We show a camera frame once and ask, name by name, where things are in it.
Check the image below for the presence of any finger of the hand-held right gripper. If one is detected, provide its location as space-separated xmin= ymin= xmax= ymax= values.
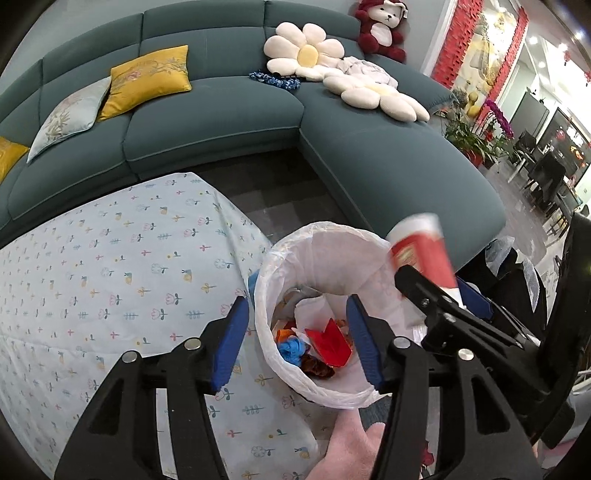
xmin=456 ymin=276 xmax=532 ymax=340
xmin=394 ymin=265 xmax=539 ymax=366

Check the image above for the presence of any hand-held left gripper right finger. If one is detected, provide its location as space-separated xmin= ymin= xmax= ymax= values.
xmin=346 ymin=294 xmax=541 ymax=480

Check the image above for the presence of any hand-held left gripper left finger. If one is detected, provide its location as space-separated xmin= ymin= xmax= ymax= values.
xmin=54 ymin=295 xmax=250 ymax=480

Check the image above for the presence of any red plastic wrapper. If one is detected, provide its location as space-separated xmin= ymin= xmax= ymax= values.
xmin=304 ymin=319 xmax=354 ymax=368

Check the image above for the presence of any red white paper cup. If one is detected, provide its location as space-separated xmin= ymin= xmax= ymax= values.
xmin=386 ymin=213 xmax=459 ymax=296

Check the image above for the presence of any blue glove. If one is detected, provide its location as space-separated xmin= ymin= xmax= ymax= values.
xmin=276 ymin=335 xmax=313 ymax=368

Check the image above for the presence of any bin with white liner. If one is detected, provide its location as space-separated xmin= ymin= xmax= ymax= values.
xmin=253 ymin=222 xmax=430 ymax=411

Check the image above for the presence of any clear plastic bag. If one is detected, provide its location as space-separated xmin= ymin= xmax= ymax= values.
xmin=483 ymin=235 xmax=516 ymax=273

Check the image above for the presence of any person's leg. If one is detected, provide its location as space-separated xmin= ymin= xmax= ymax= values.
xmin=318 ymin=408 xmax=387 ymax=480

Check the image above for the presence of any floral tablecloth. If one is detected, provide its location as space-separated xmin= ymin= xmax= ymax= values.
xmin=0 ymin=171 xmax=324 ymax=480

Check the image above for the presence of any black dining chair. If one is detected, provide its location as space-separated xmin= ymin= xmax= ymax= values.
xmin=528 ymin=152 xmax=568 ymax=206

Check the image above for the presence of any green plant in red pot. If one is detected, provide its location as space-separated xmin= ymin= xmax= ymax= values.
xmin=443 ymin=110 xmax=491 ymax=165

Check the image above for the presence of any purple orchid plant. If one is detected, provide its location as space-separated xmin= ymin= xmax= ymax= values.
xmin=482 ymin=99 xmax=516 ymax=140

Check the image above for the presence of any white flower cushion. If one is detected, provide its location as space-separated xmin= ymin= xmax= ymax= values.
xmin=263 ymin=21 xmax=345 ymax=82
xmin=322 ymin=72 xmax=431 ymax=123

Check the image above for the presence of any teal sectional sofa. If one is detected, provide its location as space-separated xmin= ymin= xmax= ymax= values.
xmin=0 ymin=0 xmax=507 ymax=241

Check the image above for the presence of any white crumpled cloth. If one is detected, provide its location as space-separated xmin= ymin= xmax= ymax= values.
xmin=335 ymin=56 xmax=399 ymax=89

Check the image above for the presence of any red paper door garland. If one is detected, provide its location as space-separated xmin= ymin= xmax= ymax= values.
xmin=496 ymin=6 xmax=530 ymax=93
xmin=431 ymin=0 xmax=486 ymax=89

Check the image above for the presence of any blue knitted band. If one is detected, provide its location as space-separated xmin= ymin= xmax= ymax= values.
xmin=249 ymin=69 xmax=302 ymax=91

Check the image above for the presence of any yellow embroidered cushion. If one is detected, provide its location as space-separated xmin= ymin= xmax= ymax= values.
xmin=97 ymin=44 xmax=193 ymax=122
xmin=0 ymin=136 xmax=31 ymax=184

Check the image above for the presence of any light blue embroidered cushion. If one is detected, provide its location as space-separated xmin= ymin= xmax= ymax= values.
xmin=26 ymin=76 xmax=113 ymax=165

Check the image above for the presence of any red teddy bear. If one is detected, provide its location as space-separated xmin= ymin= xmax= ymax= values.
xmin=354 ymin=0 xmax=408 ymax=64

